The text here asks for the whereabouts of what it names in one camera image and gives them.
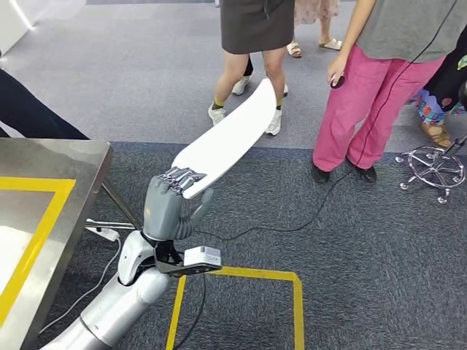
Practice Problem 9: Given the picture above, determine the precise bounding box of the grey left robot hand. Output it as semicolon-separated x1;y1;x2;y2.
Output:
142;166;215;243

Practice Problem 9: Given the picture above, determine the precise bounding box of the white curved plastic part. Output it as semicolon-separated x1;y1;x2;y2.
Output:
172;78;277;201

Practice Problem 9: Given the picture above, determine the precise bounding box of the stainless steel workbench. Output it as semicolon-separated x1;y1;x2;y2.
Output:
0;139;141;350

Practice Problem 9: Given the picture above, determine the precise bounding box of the white power strip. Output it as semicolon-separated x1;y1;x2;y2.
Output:
85;219;121;243

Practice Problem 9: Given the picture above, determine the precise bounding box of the person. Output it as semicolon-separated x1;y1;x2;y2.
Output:
286;0;344;59
208;0;296;137
412;24;467;148
311;0;467;184
231;55;289;96
0;67;91;141

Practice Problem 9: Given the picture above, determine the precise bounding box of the yellow floor tape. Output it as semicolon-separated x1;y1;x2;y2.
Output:
165;265;305;350

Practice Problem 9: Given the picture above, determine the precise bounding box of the chrome stool base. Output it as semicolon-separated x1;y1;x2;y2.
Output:
394;130;467;206

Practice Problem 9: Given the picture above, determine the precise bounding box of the black floor cable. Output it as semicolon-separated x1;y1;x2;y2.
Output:
193;0;456;243

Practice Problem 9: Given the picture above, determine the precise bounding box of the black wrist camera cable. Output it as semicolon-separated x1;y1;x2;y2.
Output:
173;275;207;350

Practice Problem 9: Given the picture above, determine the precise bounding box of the white power cable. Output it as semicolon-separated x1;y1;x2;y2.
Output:
38;236;123;337

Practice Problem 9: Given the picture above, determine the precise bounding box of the yellow workbench tape frame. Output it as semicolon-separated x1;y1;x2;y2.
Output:
0;176;76;327

